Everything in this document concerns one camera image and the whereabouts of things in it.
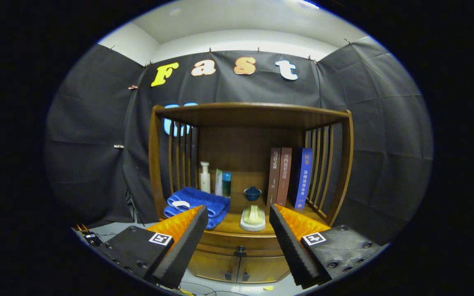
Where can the white tube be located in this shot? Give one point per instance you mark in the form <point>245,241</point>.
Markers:
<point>219,183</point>

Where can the white pump bottle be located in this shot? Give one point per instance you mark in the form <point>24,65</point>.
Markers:
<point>205,181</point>

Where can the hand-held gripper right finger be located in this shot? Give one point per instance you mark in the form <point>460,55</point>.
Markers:
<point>291,248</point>

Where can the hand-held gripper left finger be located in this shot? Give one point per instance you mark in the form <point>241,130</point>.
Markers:
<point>185,250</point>

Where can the teal capped bottle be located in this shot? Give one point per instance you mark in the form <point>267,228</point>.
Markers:
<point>227,185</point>

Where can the wooden countertop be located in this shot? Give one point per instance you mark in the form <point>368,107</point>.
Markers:
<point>232,227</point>

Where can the wooden cabinet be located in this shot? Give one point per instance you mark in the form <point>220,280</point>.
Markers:
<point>241,144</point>

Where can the blue book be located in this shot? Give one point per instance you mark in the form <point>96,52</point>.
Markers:
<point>305,176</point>

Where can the wooden cabinet door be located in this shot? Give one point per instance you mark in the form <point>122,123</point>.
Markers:
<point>266,269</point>
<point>214,265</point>

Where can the blue lidded teacup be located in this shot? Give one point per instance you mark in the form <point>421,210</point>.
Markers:
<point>252,194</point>

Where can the reddish brown book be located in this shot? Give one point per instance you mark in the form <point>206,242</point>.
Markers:
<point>283,176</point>

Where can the blue folded towel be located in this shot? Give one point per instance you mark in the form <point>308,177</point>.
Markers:
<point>204,201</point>

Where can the dark brown book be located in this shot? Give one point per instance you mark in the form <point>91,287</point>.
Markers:
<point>274,176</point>

